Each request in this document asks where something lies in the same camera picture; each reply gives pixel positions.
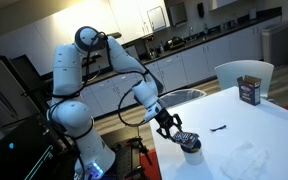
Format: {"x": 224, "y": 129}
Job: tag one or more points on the brown M&M's candy box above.
{"x": 185, "y": 139}

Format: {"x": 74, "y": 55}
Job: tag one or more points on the white chair far middle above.
{"x": 228, "y": 73}

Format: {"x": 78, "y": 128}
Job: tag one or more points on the white trash bin with liner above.
{"x": 180, "y": 96}

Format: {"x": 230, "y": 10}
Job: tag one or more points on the clear plastic bag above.
{"x": 245, "y": 162}

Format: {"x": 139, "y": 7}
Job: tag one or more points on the grey waste bin cabinet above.
{"x": 275, "y": 43}

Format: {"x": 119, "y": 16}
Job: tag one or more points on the open blue cardboard box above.
{"x": 249, "y": 89}

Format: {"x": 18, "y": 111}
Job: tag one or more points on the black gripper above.
{"x": 165, "y": 121}

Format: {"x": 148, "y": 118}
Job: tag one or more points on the white lower kitchen cabinets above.
{"x": 183, "y": 67}

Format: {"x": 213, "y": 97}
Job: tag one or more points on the small black object on table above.
{"x": 218, "y": 128}

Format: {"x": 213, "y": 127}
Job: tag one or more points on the black computer tower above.
{"x": 28, "y": 152}

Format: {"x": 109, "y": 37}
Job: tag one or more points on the stainless steel refrigerator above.
{"x": 15, "y": 107}

